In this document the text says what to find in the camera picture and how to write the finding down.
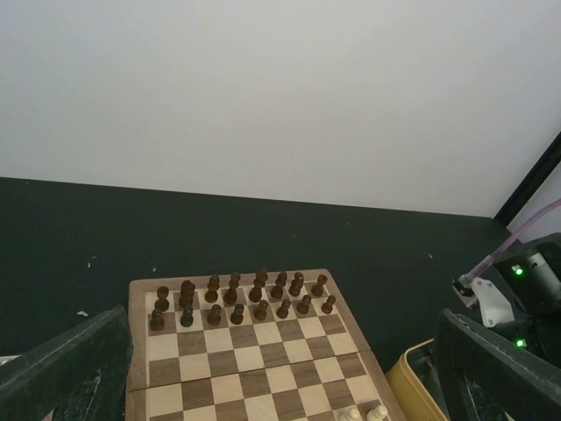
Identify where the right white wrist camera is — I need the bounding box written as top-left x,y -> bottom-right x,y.
451,275 -> 515,329

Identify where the black frame post right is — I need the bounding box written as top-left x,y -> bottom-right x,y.
494,134 -> 560,226

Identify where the light pawn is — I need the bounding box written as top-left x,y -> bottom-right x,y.
366,404 -> 388,421

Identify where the wooden chess board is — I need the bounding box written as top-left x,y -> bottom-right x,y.
125,268 -> 404,420

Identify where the light pawn second row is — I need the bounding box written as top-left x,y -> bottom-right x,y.
338,407 -> 362,421

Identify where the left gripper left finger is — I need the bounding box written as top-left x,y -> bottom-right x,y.
1,306 -> 133,420

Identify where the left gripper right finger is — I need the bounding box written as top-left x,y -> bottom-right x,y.
433,310 -> 560,420

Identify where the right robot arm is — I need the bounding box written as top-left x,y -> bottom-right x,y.
493,232 -> 560,367

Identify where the dark chess pieces group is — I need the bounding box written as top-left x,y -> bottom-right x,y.
148,269 -> 337,332

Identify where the gold metal tin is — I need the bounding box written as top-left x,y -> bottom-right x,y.
386,339 -> 450,420

